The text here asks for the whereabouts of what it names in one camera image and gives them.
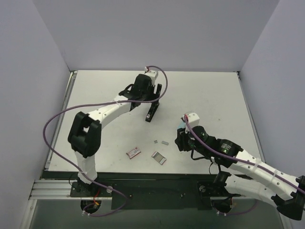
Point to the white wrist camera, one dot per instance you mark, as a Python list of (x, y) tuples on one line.
[(153, 74), (191, 120)]

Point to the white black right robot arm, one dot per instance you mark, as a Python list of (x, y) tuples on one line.
[(265, 183)]

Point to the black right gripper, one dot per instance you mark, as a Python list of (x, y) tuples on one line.
[(181, 140)]

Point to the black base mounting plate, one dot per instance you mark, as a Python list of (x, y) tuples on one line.
[(149, 191)]

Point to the aluminium frame rail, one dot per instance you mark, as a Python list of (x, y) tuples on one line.
[(50, 190)]

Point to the light blue white stapler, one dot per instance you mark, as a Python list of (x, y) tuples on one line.
[(182, 125)]

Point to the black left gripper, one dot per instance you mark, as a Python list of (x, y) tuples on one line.
[(151, 94)]

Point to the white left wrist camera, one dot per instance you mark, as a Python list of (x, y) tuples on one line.
[(153, 74)]

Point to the black stapler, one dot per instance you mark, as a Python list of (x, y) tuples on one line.
[(151, 112)]

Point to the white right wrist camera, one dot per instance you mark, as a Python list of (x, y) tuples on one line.
[(191, 120)]

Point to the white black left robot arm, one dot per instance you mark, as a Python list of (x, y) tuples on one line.
[(86, 131)]

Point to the red white staple box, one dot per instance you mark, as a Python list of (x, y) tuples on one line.
[(134, 152)]

